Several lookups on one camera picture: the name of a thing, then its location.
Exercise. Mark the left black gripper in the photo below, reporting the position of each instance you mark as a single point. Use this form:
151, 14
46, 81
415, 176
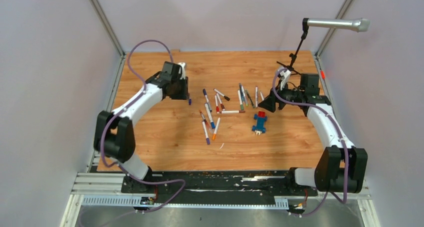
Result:
185, 95

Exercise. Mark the clear cap grey pen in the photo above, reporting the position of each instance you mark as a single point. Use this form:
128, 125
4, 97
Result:
241, 95

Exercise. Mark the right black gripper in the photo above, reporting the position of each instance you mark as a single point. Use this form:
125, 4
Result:
269, 102

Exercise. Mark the silver microphone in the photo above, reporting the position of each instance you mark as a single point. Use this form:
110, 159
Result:
356, 25

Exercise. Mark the orange red cap marker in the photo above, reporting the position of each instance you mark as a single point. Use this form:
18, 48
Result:
204, 119

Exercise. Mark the green cap marker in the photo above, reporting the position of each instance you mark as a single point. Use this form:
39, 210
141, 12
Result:
244, 96
240, 100

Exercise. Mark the blue red toy robot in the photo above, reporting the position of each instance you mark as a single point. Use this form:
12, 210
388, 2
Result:
259, 127

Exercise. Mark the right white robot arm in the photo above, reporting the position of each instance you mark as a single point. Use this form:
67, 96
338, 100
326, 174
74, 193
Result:
342, 166

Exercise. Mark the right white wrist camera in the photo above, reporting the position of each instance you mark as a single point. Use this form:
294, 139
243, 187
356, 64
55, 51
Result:
283, 75

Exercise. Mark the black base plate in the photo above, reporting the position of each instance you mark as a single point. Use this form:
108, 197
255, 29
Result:
219, 187

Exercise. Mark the purple cap marker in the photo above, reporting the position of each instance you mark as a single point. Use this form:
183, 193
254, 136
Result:
256, 97

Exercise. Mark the purple tip white marker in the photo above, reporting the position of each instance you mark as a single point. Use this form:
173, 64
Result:
206, 133

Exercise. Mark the brown cap marker horizontal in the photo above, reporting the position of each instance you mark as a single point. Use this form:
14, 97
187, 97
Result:
231, 112

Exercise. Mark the red marker on rail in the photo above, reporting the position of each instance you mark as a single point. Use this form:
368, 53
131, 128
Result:
322, 75

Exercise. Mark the grey slotted cable duct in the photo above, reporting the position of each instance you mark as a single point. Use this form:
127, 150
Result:
145, 202

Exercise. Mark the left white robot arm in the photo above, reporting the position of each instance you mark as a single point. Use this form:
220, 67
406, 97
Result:
114, 132

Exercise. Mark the dark green cap pen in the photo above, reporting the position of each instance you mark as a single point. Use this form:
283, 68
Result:
250, 99

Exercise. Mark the dark red cap marker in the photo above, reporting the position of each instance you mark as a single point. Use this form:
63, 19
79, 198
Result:
220, 102

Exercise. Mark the black microphone tripod stand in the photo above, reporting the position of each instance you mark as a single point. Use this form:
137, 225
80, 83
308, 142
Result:
293, 56

